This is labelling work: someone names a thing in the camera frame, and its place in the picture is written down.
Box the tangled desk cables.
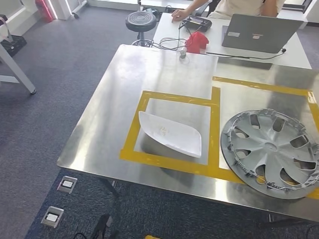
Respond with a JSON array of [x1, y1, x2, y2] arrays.
[[132, 37, 187, 52]]

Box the black laptop power cable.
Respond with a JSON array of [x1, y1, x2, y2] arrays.
[[206, 47, 287, 61]]

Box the black round stool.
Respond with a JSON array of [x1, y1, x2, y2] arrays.
[[125, 10, 157, 47]]

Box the white desk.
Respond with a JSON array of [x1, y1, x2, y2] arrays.
[[153, 12, 312, 70]]

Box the black floor cable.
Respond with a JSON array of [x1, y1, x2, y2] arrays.
[[305, 224, 319, 239]]

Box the silver wheel hubcap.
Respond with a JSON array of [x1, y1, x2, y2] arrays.
[[221, 109, 319, 200]]

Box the steel workbench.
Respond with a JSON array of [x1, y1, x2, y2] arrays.
[[57, 44, 319, 228]]

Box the red cloth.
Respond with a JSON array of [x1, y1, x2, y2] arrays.
[[185, 31, 209, 54]]

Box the black handheld controller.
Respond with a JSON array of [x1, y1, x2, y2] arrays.
[[181, 15, 213, 33]]

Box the person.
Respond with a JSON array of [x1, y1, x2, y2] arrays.
[[171, 0, 286, 22]]

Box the dark grey laptop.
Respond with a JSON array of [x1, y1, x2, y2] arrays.
[[221, 13, 305, 54]]

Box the yellow tape rectangle outline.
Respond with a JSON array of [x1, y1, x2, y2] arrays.
[[119, 76, 319, 200]]

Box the black floor box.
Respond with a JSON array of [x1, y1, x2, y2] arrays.
[[0, 34, 27, 57]]

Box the metal floor socket plate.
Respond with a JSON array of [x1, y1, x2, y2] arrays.
[[40, 206, 65, 229], [57, 175, 78, 194]]

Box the white plastic cover part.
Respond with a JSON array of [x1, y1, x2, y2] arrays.
[[138, 111, 202, 158]]

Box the white table frame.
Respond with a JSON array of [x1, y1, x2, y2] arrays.
[[0, 16, 37, 95]]

